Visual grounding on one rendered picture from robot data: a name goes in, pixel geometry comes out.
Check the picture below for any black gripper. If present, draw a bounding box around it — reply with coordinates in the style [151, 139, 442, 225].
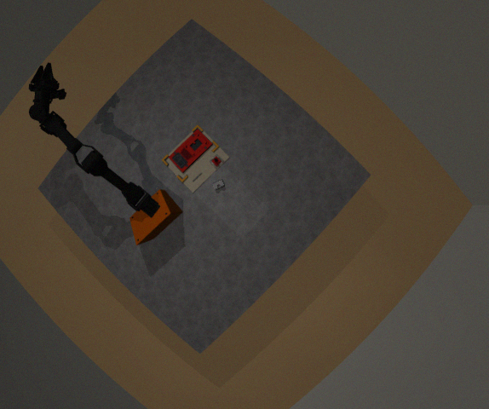
[28, 63, 60, 107]

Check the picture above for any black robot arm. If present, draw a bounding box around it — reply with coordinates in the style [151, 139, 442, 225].
[29, 89, 160, 217]

